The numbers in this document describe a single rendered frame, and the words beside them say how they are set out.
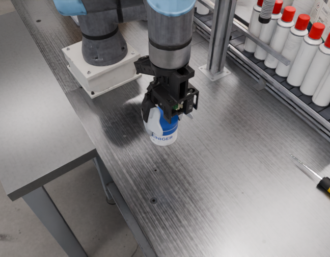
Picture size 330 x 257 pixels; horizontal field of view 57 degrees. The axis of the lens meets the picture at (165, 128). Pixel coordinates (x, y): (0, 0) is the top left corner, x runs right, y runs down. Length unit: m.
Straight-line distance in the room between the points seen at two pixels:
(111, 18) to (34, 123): 0.40
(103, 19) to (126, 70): 0.20
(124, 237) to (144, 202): 0.87
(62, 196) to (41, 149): 0.90
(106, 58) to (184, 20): 0.54
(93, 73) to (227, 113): 0.44
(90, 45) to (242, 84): 0.52
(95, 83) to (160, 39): 0.54
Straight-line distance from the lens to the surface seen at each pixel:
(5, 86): 1.19
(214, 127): 0.94
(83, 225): 1.71
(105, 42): 0.98
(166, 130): 0.69
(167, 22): 0.48
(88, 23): 0.95
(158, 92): 0.59
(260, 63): 1.12
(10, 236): 1.82
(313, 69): 0.99
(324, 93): 0.99
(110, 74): 1.02
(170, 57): 0.52
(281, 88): 1.05
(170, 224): 0.77
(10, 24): 1.52
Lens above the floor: 1.54
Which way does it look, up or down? 50 degrees down
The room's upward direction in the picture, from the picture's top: straight up
